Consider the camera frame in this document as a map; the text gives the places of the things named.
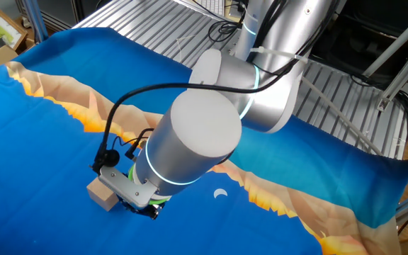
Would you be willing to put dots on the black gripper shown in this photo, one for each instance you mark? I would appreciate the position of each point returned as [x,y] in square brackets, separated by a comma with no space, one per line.
[142,209]

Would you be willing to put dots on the small wooden block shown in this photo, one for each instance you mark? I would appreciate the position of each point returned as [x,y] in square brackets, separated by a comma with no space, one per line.
[99,195]

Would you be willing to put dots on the blue mountain print cloth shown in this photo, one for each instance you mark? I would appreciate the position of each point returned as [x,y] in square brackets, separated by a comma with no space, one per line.
[30,159]

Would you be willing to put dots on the grey keyboard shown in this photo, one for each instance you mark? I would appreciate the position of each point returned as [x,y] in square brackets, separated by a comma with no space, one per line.
[211,6]

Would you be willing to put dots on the silver camera mount bracket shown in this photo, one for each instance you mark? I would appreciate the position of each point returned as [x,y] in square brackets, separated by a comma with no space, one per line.
[129,187]

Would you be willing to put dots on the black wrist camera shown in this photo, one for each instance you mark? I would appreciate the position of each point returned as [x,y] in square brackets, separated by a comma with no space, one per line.
[109,158]

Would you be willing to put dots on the blue aluminium post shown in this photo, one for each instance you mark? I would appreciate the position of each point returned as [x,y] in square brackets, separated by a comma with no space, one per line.
[35,17]

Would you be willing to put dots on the wooden picture frame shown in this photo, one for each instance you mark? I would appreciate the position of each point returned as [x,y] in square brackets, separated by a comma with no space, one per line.
[2,32]

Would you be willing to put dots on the silver diagonal frame struts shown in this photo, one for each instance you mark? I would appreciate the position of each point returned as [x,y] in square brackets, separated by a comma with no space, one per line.
[399,67]

